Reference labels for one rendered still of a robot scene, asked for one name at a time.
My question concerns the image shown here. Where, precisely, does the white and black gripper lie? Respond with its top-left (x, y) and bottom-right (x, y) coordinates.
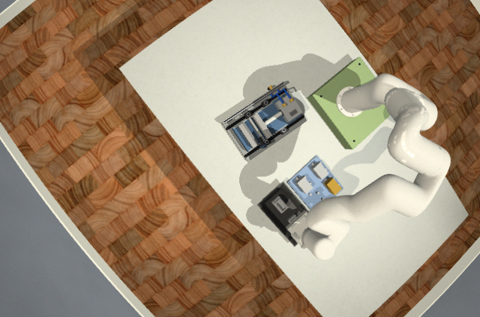
top-left (289, 232), bottom-right (303, 246)

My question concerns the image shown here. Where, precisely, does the orange block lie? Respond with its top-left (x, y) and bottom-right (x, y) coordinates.
top-left (324, 178), bottom-right (341, 195)

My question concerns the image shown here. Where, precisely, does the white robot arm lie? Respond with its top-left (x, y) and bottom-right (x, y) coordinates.
top-left (286, 73), bottom-right (451, 260)

